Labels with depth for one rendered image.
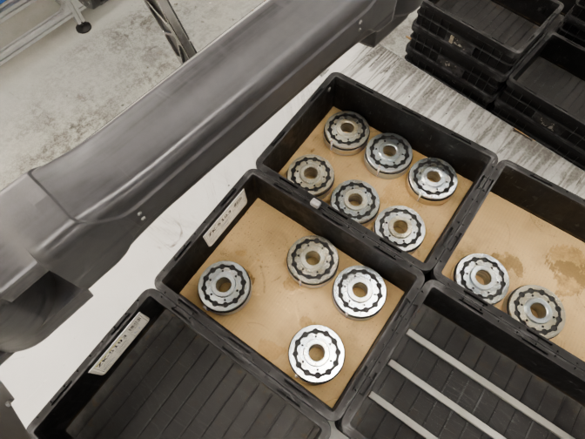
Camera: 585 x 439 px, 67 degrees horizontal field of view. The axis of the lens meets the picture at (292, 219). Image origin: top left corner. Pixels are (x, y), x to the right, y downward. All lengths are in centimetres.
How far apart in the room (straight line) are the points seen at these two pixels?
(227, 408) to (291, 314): 20
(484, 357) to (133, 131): 78
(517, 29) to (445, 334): 129
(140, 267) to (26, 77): 173
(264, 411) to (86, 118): 180
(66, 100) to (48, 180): 220
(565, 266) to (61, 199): 94
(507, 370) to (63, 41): 249
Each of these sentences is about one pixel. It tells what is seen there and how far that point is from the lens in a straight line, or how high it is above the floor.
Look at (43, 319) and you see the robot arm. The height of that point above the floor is 144.
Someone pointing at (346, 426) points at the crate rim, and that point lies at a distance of 77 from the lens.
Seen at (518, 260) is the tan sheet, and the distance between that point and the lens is 101.
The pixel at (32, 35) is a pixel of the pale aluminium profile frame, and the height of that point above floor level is 14.
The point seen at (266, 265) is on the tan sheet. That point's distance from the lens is 91.
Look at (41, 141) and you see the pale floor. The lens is 239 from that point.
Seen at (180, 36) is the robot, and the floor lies 66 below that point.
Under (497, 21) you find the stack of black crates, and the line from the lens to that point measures 193.
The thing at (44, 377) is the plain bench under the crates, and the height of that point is 70.
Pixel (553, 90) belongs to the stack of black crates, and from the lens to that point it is 194.
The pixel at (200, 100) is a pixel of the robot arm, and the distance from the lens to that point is 29.
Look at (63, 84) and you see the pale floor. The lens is 255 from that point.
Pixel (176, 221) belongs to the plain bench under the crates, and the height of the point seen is 70.
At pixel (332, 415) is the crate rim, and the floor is 93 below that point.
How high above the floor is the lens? 169
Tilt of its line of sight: 66 degrees down
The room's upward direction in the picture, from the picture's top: 4 degrees counter-clockwise
